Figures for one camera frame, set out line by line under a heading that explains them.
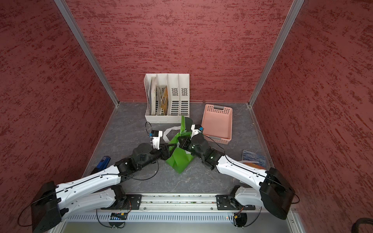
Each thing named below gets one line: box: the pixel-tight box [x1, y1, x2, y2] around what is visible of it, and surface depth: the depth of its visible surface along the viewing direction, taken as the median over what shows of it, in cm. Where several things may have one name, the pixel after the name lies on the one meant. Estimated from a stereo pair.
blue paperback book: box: [241, 149, 267, 168], surface depth 91 cm
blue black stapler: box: [90, 155, 111, 175], surface depth 86 cm
